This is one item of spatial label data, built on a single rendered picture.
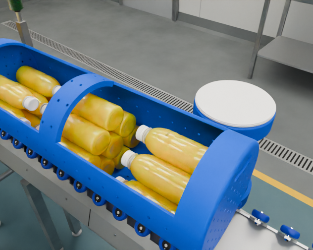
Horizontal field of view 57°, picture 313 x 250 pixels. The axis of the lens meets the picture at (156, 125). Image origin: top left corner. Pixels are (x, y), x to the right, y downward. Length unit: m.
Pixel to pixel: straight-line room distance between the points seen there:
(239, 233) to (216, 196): 0.31
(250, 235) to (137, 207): 0.34
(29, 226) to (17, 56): 1.19
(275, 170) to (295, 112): 0.82
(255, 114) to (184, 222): 0.55
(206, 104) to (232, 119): 0.11
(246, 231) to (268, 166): 1.54
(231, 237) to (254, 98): 0.50
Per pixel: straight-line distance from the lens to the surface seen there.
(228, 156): 0.55
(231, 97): 1.07
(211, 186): 0.53
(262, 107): 1.05
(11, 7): 1.62
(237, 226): 0.83
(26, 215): 2.10
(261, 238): 0.83
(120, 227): 0.82
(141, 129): 0.69
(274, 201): 2.13
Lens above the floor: 1.62
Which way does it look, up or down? 40 degrees down
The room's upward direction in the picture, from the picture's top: straight up
